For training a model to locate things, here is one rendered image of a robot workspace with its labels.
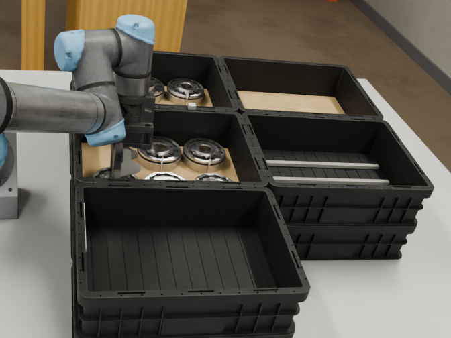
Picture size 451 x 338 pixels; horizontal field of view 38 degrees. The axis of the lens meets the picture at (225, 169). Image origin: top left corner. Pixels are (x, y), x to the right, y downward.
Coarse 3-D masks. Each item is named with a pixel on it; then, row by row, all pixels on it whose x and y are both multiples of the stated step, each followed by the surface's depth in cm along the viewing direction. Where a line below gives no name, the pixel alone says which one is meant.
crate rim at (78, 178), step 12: (156, 108) 153; (168, 108) 154; (180, 108) 155; (240, 120) 156; (252, 144) 148; (252, 156) 144; (84, 180) 126; (96, 180) 127; (108, 180) 128; (120, 180) 129; (132, 180) 129; (144, 180) 130; (156, 180) 130; (168, 180) 131; (180, 180) 132; (192, 180) 133; (264, 180) 137
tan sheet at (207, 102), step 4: (164, 88) 182; (164, 92) 180; (204, 92) 185; (164, 96) 179; (204, 96) 183; (208, 96) 183; (164, 100) 177; (168, 100) 177; (204, 100) 181; (208, 100) 181; (172, 104) 176; (200, 104) 179; (204, 104) 179; (208, 104) 179
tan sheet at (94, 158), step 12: (84, 144) 153; (108, 144) 155; (84, 156) 149; (96, 156) 150; (108, 156) 151; (228, 156) 160; (84, 168) 146; (96, 168) 147; (144, 168) 150; (180, 168) 152; (228, 168) 156
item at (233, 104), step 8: (184, 56) 179; (192, 56) 180; (200, 56) 180; (208, 56) 181; (216, 56) 182; (216, 64) 178; (72, 80) 157; (224, 80) 171; (72, 88) 154; (224, 88) 168; (232, 96) 165; (160, 104) 155; (168, 104) 156; (232, 104) 161
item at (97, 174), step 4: (104, 168) 142; (108, 168) 142; (96, 172) 140; (100, 172) 141; (104, 172) 141; (108, 172) 141; (92, 176) 139; (96, 176) 139; (100, 176) 139; (104, 176) 140; (128, 176) 141; (132, 176) 141; (136, 176) 142
